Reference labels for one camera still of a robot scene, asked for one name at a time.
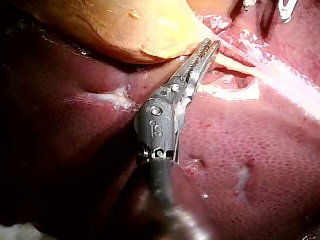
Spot gallbladder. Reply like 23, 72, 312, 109
11, 0, 217, 65

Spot pale fatty tissue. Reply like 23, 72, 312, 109
199, 13, 272, 63
65, 85, 138, 112

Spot left arm instrument jaw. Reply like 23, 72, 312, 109
174, 37, 211, 85
186, 39, 222, 98

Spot left arm instrument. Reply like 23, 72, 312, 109
134, 76, 195, 166

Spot dark red liver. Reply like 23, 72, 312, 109
0, 0, 320, 240

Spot white cloth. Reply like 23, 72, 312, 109
0, 223, 50, 240

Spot thin tube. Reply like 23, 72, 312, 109
214, 52, 320, 122
197, 79, 262, 102

